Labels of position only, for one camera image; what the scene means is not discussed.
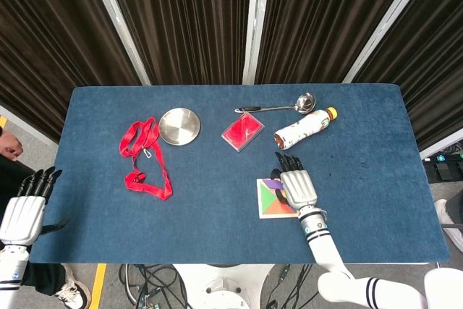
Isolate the dark brown curtain panel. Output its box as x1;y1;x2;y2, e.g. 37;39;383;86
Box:
255;0;420;85
101;0;254;86
352;0;463;151
0;0;144;143

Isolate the blue fabric tablecloth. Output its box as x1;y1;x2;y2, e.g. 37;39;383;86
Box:
28;83;451;265

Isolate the green triangle puzzle piece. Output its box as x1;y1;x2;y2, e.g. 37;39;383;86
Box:
260;182;277;214

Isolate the round stainless steel plate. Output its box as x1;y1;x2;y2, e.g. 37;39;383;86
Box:
158;107;202;146

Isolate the purple tangram parallelogram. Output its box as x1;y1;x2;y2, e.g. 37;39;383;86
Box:
262;178;286;192

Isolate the black cable bundle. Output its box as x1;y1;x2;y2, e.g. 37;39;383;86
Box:
266;264;315;309
124;263;192;309

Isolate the steel ladle with black handle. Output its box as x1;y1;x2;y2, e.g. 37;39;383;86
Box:
234;92;317;114

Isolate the black box with green lights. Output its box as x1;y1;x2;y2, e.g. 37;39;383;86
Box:
422;152;463;184

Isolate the white partition post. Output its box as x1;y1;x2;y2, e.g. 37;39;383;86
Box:
241;0;273;85
83;0;152;87
342;0;441;84

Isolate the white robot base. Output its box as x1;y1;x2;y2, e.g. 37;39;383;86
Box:
172;263;276;309

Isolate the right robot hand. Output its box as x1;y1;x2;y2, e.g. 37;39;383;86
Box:
270;151;319;212

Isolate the orange triangle puzzle piece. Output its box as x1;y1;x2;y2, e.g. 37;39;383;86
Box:
267;198;296;214

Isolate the white partition base rail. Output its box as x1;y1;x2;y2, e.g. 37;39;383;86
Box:
419;130;463;160
0;105;59;148

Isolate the colourful tangram puzzle board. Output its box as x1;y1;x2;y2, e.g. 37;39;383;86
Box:
256;177;300;220

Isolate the white sneaker with black trim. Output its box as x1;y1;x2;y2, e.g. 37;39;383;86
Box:
54;264;92;309

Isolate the red pad in clear case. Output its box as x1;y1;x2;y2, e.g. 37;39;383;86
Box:
221;112;266;153

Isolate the printed drink bottle yellow cap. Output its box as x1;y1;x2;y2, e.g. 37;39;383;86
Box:
273;106;339;151

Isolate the red lanyard strap with clip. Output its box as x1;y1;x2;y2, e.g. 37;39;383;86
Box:
119;117;174;201

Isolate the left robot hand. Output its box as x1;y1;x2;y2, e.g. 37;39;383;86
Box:
0;166;70;247

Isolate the bystander in black clothes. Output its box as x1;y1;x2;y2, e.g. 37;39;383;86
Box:
0;126;73;297

